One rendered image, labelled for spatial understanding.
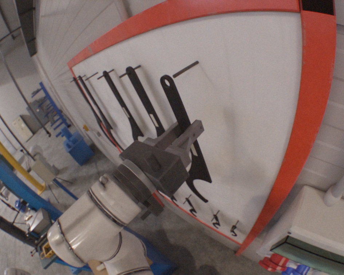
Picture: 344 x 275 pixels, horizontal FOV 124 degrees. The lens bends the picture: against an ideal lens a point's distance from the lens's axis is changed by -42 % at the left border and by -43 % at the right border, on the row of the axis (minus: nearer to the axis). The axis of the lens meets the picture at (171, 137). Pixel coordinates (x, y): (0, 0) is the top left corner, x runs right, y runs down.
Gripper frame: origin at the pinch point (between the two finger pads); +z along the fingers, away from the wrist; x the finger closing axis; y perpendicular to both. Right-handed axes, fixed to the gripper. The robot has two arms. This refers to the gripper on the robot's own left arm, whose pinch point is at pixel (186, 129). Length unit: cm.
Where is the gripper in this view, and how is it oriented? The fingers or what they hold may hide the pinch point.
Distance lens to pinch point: 32.9
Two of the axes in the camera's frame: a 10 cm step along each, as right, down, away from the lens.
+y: -3.7, -7.6, -5.3
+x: -6.7, -1.8, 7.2
